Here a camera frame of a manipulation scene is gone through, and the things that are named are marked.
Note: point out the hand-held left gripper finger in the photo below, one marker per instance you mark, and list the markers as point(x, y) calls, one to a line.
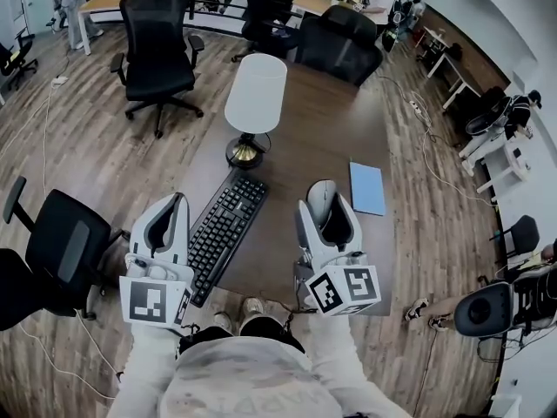
point(182, 237)
point(138, 229)

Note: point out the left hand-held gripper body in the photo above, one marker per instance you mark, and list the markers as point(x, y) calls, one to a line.
point(148, 298)

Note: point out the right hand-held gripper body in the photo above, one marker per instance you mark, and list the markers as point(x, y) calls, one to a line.
point(357, 285)

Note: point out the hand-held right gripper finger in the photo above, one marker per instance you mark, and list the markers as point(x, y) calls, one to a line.
point(357, 229)
point(306, 233)

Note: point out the grey mouse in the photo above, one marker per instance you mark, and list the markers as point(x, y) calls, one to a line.
point(321, 198)

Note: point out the black keyboard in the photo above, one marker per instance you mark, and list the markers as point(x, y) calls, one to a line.
point(226, 229)

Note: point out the person's left forearm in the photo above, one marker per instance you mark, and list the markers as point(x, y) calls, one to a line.
point(143, 364)

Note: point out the person's right forearm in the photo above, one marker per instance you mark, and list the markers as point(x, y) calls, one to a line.
point(344, 364)

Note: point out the blue notebook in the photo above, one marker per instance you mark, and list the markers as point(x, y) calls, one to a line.
point(367, 187)

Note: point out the black office chair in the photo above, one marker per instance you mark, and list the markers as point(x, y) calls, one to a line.
point(65, 242)
point(156, 59)
point(339, 46)
point(261, 7)

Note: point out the person's left shoe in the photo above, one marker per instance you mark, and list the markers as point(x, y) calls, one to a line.
point(223, 321)

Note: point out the person's shoe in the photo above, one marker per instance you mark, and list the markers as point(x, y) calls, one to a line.
point(252, 308)
point(223, 321)

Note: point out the person's right shoe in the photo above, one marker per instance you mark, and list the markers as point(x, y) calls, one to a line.
point(252, 308)

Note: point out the dark wooden desk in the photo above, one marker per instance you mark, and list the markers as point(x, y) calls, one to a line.
point(304, 137)

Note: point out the person's torso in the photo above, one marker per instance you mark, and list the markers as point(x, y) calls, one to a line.
point(248, 381)

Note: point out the white power strip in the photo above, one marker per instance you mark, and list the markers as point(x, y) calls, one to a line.
point(416, 107)
point(59, 81)

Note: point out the grey office chair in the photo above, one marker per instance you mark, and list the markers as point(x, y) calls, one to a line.
point(500, 303)

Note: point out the white shade table lamp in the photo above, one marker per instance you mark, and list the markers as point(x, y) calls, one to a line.
point(257, 89)

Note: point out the white side table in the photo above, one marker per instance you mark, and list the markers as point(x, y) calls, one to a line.
point(500, 163)

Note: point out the grey shell chair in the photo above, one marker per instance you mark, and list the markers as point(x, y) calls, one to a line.
point(483, 122)

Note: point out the small black chair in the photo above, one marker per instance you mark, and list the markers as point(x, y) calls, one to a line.
point(524, 233)

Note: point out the black chair yellow cushion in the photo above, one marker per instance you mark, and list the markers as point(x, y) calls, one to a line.
point(13, 59)

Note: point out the black metal railing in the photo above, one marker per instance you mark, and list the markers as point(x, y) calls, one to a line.
point(213, 16)

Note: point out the dark desk white frame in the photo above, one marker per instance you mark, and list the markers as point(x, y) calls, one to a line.
point(457, 65)

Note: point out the white wall panel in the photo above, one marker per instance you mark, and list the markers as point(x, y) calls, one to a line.
point(15, 2)

